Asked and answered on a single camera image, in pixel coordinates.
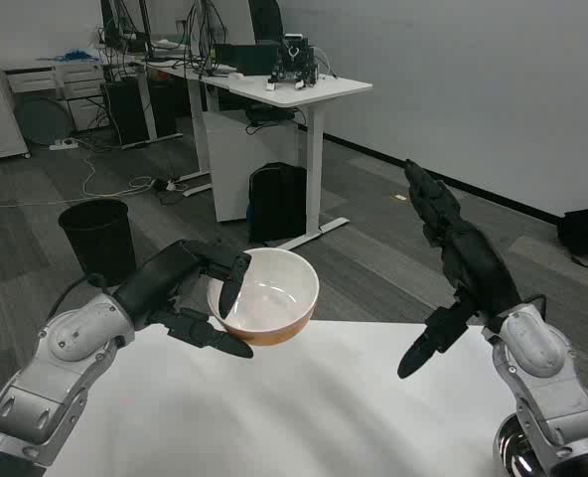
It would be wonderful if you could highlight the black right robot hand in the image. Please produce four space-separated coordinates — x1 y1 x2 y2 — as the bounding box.
396 159 522 380

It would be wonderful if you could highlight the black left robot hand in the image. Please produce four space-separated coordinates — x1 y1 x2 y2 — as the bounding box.
111 238 255 360

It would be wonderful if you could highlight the orange and white plastic bowl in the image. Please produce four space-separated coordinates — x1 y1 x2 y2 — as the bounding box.
207 247 321 348

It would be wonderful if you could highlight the shiny steel bowl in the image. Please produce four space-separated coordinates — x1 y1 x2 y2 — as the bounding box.
493 410 553 477

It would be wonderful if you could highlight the black waste bin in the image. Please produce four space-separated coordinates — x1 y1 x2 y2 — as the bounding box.
58 199 138 288

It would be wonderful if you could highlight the black backpack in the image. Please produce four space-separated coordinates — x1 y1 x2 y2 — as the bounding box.
246 162 309 245

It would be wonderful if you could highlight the black computer tower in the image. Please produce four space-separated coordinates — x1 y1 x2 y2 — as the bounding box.
102 79 157 147

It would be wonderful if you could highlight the grey round disc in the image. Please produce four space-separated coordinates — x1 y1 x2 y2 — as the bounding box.
14 93 74 147

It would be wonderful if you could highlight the white drawer cabinet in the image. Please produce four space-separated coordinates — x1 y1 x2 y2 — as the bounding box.
3 63 107 133

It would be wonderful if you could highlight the white long desk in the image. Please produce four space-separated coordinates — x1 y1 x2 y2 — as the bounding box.
133 49 238 80

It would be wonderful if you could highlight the white standing desk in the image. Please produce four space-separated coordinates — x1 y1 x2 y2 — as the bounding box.
179 69 374 250

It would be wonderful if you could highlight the black box on desk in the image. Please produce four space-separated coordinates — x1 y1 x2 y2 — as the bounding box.
212 41 280 77

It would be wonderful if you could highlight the black monitor stand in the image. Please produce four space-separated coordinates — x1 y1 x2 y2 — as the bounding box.
137 0 176 63

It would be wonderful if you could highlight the small black robot device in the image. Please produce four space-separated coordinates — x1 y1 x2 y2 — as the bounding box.
266 33 328 91

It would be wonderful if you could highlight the black office chair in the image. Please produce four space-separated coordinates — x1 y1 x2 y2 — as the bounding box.
247 0 284 45

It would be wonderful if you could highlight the black bag by wall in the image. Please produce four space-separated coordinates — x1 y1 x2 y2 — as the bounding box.
556 203 588 270

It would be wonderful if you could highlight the white floor cable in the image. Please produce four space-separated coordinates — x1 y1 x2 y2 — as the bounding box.
0 138 157 209

